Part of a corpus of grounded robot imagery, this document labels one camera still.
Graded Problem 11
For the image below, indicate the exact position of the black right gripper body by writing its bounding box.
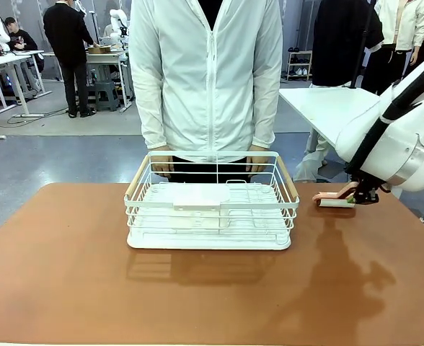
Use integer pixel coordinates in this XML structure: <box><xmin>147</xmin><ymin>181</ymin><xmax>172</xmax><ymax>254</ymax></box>
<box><xmin>352</xmin><ymin>172</ymin><xmax>388</xmax><ymax>205</ymax></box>

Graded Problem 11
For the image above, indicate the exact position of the pink lint roller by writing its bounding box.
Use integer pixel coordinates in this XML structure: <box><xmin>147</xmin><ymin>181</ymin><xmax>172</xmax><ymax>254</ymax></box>
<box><xmin>312</xmin><ymin>181</ymin><xmax>359</xmax><ymax>210</ymax></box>

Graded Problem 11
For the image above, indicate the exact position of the white wire dish rack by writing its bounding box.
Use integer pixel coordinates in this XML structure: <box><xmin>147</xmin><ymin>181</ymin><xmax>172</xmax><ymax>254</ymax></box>
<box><xmin>123</xmin><ymin>151</ymin><xmax>301</xmax><ymax>232</ymax></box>

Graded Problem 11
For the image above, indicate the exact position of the white drain tray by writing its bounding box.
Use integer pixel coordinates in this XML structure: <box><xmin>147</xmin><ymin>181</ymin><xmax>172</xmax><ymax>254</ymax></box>
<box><xmin>126</xmin><ymin>181</ymin><xmax>293</xmax><ymax>251</ymax></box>

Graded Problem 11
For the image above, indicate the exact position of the white plastic utensil holder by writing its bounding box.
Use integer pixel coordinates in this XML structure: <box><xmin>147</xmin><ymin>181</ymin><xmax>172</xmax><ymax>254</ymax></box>
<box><xmin>171</xmin><ymin>183</ymin><xmax>232</xmax><ymax>229</ymax></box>

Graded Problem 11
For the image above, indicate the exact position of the person's right forearm white sleeve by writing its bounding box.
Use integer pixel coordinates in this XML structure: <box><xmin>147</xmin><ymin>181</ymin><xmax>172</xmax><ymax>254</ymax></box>
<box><xmin>138</xmin><ymin>79</ymin><xmax>172</xmax><ymax>151</ymax></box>

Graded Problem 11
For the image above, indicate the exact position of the person's left forearm white sleeve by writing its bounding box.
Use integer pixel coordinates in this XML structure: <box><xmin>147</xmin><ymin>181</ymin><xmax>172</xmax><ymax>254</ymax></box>
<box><xmin>248</xmin><ymin>79</ymin><xmax>282</xmax><ymax>150</ymax></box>

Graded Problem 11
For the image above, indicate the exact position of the person's left hand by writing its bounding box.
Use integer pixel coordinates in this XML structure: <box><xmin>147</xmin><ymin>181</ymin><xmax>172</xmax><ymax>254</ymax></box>
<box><xmin>246</xmin><ymin>145</ymin><xmax>269</xmax><ymax>178</ymax></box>

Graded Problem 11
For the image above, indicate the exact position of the person's right hand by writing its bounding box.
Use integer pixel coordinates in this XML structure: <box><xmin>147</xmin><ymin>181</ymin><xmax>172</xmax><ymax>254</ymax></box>
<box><xmin>149</xmin><ymin>145</ymin><xmax>175</xmax><ymax>178</ymax></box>

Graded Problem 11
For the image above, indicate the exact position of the white side table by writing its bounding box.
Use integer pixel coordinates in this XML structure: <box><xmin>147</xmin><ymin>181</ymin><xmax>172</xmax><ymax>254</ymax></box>
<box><xmin>278</xmin><ymin>86</ymin><xmax>383</xmax><ymax>149</ymax></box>

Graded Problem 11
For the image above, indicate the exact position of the white shoe rack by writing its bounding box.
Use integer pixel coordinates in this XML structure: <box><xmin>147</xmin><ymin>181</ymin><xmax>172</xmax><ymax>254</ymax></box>
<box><xmin>286</xmin><ymin>50</ymin><xmax>314</xmax><ymax>81</ymax></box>

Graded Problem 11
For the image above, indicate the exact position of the black tripod pole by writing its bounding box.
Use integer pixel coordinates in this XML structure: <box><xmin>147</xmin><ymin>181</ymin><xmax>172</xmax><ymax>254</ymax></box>
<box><xmin>348</xmin><ymin>0</ymin><xmax>376</xmax><ymax>89</ymax></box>

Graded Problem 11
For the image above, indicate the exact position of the bystander in black shirt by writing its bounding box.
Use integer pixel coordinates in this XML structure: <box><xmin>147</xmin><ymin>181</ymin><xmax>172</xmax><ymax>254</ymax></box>
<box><xmin>311</xmin><ymin>0</ymin><xmax>385</xmax><ymax>88</ymax></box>

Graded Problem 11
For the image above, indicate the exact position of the bystander in white jacket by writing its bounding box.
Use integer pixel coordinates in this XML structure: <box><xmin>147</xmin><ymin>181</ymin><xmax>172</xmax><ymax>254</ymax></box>
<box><xmin>361</xmin><ymin>0</ymin><xmax>424</xmax><ymax>97</ymax></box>

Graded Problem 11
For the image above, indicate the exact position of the person in white jacket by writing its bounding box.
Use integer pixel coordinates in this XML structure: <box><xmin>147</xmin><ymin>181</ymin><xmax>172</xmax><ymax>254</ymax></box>
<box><xmin>128</xmin><ymin>0</ymin><xmax>283</xmax><ymax>184</ymax></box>

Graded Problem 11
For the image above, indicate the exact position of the grey plastic stool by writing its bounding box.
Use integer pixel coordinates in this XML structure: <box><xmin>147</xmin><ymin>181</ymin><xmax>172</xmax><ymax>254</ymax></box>
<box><xmin>92</xmin><ymin>81</ymin><xmax>121</xmax><ymax>112</ymax></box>

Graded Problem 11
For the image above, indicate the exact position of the white desk with box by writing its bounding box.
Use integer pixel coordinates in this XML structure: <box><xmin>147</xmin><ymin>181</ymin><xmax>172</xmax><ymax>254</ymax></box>
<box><xmin>42</xmin><ymin>49</ymin><xmax>133</xmax><ymax>110</ymax></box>

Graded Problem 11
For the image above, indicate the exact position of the standing man in black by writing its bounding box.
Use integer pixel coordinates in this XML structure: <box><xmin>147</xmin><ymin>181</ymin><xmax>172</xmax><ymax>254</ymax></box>
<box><xmin>43</xmin><ymin>0</ymin><xmax>98</xmax><ymax>119</ymax></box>

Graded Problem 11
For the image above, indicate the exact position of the seated person in black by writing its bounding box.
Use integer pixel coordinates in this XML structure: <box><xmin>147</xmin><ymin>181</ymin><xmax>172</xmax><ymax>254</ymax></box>
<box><xmin>3</xmin><ymin>17</ymin><xmax>40</xmax><ymax>53</ymax></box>

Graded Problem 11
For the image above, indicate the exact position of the long white desk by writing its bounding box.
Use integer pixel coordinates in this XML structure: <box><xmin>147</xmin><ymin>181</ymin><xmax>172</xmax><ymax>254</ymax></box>
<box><xmin>0</xmin><ymin>49</ymin><xmax>53</xmax><ymax>140</ymax></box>

